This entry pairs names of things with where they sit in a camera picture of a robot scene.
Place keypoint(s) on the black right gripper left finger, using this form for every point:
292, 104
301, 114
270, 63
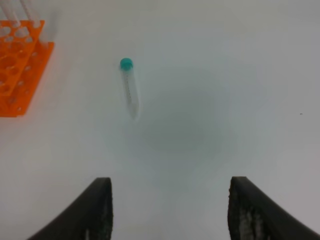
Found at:
89, 217

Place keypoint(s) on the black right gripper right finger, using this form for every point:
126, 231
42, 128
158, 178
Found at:
252, 215

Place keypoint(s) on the test tube with teal cap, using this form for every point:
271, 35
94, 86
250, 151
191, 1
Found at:
130, 86

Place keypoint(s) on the orange test tube rack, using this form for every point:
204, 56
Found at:
23, 61

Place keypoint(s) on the racked test tube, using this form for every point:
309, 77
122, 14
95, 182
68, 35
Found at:
7, 8
35, 20

